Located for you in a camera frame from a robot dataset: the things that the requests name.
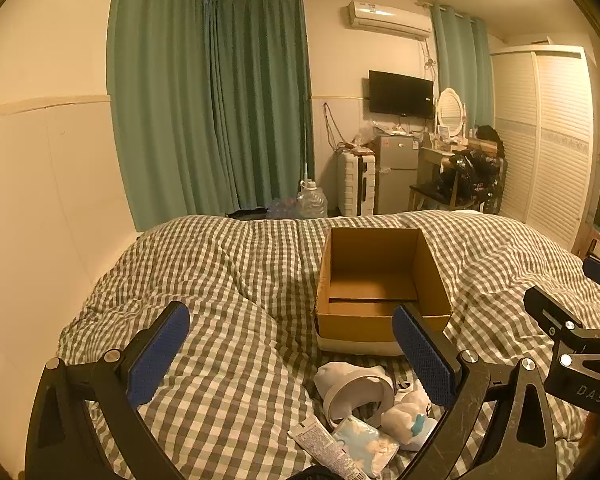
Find green corner curtain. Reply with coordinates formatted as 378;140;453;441
204;0;316;219

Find clear plastic bag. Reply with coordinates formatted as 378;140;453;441
352;122;382;150

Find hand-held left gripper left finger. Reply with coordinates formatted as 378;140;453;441
19;301;191;480

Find pack of water bottles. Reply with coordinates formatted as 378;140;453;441
266;197;302;220

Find black wall television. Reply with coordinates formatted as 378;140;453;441
368;70;435;120

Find cardboard box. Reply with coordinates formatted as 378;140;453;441
312;226;453;357

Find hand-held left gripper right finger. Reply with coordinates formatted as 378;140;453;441
391;303;565;480

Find hanging wall cables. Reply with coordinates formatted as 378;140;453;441
321;101;343;155

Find oval white mirror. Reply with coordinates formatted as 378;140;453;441
435;87;467;137

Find grey checked blanket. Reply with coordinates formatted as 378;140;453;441
55;209;600;480

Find white suitcase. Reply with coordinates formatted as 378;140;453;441
337;152;379;217

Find blue tissue packet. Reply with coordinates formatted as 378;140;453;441
331;415;402;478

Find wide green curtain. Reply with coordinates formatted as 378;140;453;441
107;0;218;232

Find wooden chair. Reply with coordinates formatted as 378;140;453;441
409;157;507;214

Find white printed tube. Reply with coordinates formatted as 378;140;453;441
286;421;371;480

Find clear water jug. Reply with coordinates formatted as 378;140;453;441
296;179;329;221

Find narrow green curtain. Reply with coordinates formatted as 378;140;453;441
430;2;496;131

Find grey small fridge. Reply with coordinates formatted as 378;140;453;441
371;134;422;214

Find white air conditioner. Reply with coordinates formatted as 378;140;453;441
347;0;433;41

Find white tape roll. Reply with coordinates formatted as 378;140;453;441
322;377;396;427

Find white louvred wardrobe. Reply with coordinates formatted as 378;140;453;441
489;44;600;254

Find white fluffy sock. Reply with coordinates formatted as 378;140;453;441
381;379;440;450

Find wooden dressing table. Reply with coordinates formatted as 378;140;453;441
417;144;470;202

